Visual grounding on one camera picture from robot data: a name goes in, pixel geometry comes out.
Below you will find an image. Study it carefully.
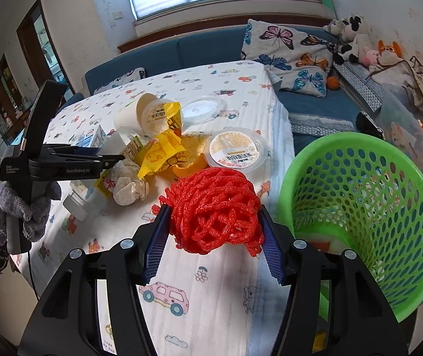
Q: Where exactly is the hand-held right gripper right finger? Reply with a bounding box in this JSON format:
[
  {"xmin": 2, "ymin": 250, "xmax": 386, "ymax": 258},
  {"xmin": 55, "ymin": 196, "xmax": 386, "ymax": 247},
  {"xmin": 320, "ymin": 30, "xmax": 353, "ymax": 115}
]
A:
[{"xmin": 259, "ymin": 205, "xmax": 409, "ymax": 356}]

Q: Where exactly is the clear plastic storage box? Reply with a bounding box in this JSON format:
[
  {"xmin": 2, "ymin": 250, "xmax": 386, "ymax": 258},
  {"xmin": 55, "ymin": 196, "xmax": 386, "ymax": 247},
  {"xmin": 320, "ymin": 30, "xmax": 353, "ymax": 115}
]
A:
[{"xmin": 373, "ymin": 78, "xmax": 423, "ymax": 194}]

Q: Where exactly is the printed cartoon blanket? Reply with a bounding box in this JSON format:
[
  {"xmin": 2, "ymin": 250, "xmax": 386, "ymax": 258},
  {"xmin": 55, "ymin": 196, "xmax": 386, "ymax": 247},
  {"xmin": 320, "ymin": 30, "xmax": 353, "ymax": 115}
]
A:
[{"xmin": 30, "ymin": 61, "xmax": 298, "ymax": 356}]

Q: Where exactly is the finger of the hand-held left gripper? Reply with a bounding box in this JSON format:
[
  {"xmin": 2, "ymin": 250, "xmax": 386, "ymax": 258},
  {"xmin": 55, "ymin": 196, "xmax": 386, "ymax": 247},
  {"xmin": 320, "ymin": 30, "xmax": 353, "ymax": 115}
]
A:
[
  {"xmin": 45, "ymin": 145, "xmax": 101, "ymax": 157},
  {"xmin": 50, "ymin": 153, "xmax": 125, "ymax": 168}
]

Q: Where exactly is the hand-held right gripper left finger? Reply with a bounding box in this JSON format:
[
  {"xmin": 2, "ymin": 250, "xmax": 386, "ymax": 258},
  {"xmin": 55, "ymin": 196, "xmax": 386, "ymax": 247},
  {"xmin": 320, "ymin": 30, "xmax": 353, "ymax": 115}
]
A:
[{"xmin": 18, "ymin": 205, "xmax": 173, "ymax": 356}]

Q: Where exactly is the black white cow plush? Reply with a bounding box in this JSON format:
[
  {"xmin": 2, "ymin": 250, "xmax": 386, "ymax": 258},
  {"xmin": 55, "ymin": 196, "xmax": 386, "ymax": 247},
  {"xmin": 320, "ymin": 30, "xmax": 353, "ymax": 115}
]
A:
[{"xmin": 332, "ymin": 15, "xmax": 374, "ymax": 64}]

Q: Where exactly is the large butterfly pillow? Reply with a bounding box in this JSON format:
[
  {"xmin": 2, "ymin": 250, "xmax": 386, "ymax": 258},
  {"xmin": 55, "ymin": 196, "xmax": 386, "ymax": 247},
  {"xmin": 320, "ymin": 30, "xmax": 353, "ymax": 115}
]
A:
[{"xmin": 241, "ymin": 18, "xmax": 340, "ymax": 98}]

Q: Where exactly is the round labelled plastic container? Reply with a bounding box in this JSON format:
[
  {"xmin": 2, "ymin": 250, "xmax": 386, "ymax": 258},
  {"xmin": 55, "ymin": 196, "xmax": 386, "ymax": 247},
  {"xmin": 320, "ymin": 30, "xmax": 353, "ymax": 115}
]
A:
[{"xmin": 203, "ymin": 128, "xmax": 270, "ymax": 173}]

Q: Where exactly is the long grey patterned cloth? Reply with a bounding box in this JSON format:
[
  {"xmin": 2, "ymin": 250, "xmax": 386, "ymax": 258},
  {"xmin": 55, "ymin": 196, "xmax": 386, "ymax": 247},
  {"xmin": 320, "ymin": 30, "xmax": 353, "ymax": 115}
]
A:
[{"xmin": 331, "ymin": 61, "xmax": 385, "ymax": 112}]

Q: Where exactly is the person's left hand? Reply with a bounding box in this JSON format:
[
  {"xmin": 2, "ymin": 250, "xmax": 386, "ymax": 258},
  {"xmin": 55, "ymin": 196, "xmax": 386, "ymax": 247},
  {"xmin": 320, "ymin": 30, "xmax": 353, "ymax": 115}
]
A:
[{"xmin": 0, "ymin": 181, "xmax": 62, "ymax": 246}]

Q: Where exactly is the clear plastic lid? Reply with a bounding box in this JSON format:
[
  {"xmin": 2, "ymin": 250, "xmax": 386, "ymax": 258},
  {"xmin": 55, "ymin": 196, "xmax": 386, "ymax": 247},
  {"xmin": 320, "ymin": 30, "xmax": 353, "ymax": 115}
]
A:
[{"xmin": 180, "ymin": 96, "xmax": 224, "ymax": 125}]

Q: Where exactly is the small green label packet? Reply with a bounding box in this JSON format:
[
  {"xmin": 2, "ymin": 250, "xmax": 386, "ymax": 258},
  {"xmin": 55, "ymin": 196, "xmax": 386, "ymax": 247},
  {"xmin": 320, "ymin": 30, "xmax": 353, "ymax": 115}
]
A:
[{"xmin": 124, "ymin": 136, "xmax": 144, "ymax": 163}]

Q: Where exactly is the white tissue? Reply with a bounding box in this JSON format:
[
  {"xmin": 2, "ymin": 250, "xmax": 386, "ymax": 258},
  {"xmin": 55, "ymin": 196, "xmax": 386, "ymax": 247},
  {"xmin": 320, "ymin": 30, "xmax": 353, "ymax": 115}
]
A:
[{"xmin": 111, "ymin": 159, "xmax": 150, "ymax": 206}]

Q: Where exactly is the red foam fruit net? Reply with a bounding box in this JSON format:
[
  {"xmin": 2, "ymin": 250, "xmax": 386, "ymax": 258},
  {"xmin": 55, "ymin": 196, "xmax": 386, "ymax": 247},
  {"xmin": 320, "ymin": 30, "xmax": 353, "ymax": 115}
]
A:
[{"xmin": 151, "ymin": 167, "xmax": 266, "ymax": 259}]

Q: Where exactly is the wooden door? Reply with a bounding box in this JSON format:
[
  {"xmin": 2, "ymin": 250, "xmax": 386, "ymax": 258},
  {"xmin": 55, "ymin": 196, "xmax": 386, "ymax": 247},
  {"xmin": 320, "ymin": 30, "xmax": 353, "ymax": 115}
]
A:
[{"xmin": 16, "ymin": 0, "xmax": 76, "ymax": 94}]

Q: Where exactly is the small red yellow wrapper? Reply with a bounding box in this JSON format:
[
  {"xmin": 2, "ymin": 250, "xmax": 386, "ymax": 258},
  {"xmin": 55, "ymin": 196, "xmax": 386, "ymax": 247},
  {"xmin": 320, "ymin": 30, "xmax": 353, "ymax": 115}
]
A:
[{"xmin": 96, "ymin": 175, "xmax": 118, "ymax": 196}]

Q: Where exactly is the yellow snack wrapper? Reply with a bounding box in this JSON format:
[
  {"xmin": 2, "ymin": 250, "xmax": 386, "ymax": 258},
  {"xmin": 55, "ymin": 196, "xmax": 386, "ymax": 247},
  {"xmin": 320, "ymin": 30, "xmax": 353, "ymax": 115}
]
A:
[
  {"xmin": 161, "ymin": 101, "xmax": 185, "ymax": 135},
  {"xmin": 136, "ymin": 131, "xmax": 185, "ymax": 179}
]

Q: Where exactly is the clear plastic bottle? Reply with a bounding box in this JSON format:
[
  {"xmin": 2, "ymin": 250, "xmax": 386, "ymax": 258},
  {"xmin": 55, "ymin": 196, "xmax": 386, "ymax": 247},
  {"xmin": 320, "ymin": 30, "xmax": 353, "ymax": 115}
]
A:
[{"xmin": 63, "ymin": 180, "xmax": 98, "ymax": 220}]

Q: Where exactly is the white paper cup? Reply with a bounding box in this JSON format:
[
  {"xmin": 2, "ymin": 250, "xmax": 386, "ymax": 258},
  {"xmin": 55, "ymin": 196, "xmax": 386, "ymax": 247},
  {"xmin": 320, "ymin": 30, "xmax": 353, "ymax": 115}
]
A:
[{"xmin": 114, "ymin": 93, "xmax": 160, "ymax": 137}]

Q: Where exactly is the black cable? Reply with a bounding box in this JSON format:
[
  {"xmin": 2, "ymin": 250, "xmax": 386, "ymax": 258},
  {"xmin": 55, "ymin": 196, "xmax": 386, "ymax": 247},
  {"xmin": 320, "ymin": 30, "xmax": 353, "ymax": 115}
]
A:
[{"xmin": 28, "ymin": 251, "xmax": 41, "ymax": 303}]

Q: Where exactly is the small butterfly pillow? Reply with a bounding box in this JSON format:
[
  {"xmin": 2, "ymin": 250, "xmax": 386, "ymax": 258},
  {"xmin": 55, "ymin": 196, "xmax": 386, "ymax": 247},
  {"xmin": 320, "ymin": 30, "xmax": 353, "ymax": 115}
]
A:
[{"xmin": 94, "ymin": 67, "xmax": 147, "ymax": 96}]

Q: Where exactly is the grey plush toy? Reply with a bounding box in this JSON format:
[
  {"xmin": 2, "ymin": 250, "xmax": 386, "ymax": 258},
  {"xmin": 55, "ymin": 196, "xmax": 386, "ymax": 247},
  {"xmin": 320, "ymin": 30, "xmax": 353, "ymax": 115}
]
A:
[{"xmin": 323, "ymin": 18, "xmax": 346, "ymax": 36}]

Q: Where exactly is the labelled plastic pudding cup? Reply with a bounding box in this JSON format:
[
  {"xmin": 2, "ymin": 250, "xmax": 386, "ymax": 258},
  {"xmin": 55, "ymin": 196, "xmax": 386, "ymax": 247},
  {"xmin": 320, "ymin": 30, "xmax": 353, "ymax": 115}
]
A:
[{"xmin": 139, "ymin": 98, "xmax": 177, "ymax": 138}]

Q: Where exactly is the orange peel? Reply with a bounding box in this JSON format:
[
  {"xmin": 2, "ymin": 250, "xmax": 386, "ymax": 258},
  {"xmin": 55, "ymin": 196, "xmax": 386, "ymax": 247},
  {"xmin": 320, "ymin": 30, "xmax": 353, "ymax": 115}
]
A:
[{"xmin": 172, "ymin": 133, "xmax": 213, "ymax": 177}]

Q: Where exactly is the orange fox plush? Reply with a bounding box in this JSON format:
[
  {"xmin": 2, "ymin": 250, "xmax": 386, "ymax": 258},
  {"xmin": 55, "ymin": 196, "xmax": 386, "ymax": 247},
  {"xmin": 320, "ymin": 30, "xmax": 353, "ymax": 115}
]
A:
[{"xmin": 377, "ymin": 39, "xmax": 403, "ymax": 66}]

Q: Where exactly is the pink plush toy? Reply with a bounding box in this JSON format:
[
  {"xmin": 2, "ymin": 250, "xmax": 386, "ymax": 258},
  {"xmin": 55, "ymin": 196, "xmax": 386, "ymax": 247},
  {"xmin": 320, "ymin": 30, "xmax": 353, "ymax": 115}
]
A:
[{"xmin": 361, "ymin": 46, "xmax": 381, "ymax": 66}]

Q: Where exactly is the blue sofa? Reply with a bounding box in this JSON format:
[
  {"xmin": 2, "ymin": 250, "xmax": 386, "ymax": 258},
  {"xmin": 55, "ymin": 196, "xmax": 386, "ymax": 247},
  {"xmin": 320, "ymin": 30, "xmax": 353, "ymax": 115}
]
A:
[{"xmin": 58, "ymin": 25, "xmax": 383, "ymax": 146}]

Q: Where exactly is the small milk carton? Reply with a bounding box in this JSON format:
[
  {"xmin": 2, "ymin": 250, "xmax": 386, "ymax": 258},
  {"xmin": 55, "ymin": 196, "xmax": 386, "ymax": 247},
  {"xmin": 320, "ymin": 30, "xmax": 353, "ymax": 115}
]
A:
[{"xmin": 75, "ymin": 125, "xmax": 108, "ymax": 153}]

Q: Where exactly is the flat grey patterned cloth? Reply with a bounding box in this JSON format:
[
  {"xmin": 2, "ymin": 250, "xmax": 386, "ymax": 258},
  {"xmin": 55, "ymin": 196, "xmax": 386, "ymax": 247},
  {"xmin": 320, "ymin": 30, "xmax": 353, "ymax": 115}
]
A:
[{"xmin": 288, "ymin": 113, "xmax": 357, "ymax": 136}]

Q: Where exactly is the green plastic basket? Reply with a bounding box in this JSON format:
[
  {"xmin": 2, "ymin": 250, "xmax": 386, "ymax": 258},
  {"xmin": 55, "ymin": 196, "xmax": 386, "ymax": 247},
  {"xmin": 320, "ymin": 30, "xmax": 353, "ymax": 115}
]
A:
[{"xmin": 274, "ymin": 132, "xmax": 423, "ymax": 323}]

